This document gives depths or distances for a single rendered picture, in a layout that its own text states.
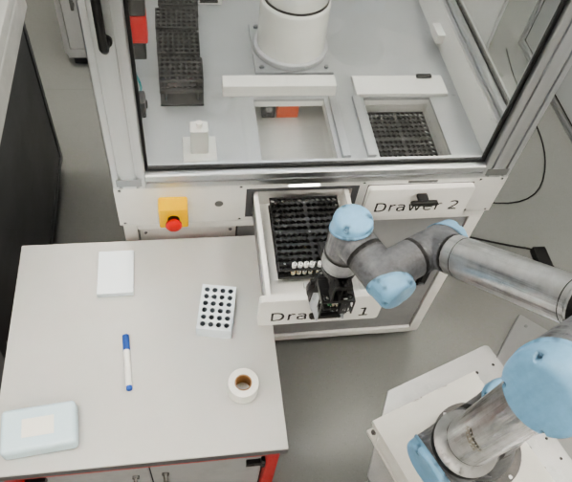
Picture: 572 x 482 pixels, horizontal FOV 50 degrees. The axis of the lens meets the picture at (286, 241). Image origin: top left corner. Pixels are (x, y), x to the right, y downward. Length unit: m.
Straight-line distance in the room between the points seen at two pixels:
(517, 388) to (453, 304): 1.78
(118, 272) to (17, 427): 0.43
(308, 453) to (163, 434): 0.89
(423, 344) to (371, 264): 1.42
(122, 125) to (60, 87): 1.93
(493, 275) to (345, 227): 0.26
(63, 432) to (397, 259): 0.77
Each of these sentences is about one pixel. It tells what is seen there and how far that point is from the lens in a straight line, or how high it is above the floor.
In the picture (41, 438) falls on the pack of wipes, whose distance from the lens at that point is 1.42.
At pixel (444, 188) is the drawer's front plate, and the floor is 0.92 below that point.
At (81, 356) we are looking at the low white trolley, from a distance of 1.52.
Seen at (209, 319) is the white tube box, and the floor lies 0.80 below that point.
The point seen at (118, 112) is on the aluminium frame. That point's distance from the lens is 1.37.
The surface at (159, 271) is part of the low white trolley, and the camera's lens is 1.61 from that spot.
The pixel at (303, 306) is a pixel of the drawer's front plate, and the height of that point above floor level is 0.90.
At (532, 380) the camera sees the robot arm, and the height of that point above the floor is 1.43.
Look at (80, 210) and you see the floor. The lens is 2.75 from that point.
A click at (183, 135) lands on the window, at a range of 1.43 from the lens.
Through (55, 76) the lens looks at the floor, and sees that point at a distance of 3.38.
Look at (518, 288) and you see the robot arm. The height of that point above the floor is 1.34.
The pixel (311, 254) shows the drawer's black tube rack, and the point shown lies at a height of 0.90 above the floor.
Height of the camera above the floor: 2.11
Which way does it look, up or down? 54 degrees down
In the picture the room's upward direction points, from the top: 9 degrees clockwise
